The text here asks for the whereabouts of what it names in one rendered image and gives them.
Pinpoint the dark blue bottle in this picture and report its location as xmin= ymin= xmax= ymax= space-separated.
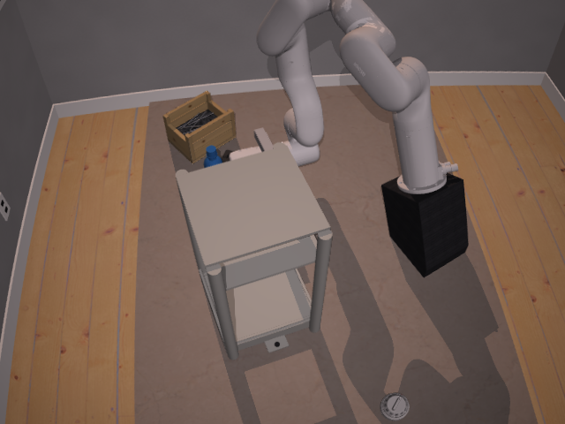
xmin=204 ymin=146 xmax=222 ymax=168

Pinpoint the white round kitchen timer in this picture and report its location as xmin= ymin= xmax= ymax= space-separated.
xmin=380 ymin=393 xmax=410 ymax=421

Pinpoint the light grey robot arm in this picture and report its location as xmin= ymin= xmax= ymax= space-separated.
xmin=257 ymin=0 xmax=458 ymax=194

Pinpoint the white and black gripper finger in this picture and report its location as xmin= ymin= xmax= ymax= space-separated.
xmin=221 ymin=150 xmax=234 ymax=163

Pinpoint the wooden crate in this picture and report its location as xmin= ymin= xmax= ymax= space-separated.
xmin=163 ymin=94 xmax=233 ymax=164

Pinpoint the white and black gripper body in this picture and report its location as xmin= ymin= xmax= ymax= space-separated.
xmin=230 ymin=147 xmax=261 ymax=160

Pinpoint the grey shelving unit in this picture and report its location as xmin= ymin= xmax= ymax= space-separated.
xmin=176 ymin=142 xmax=332 ymax=360

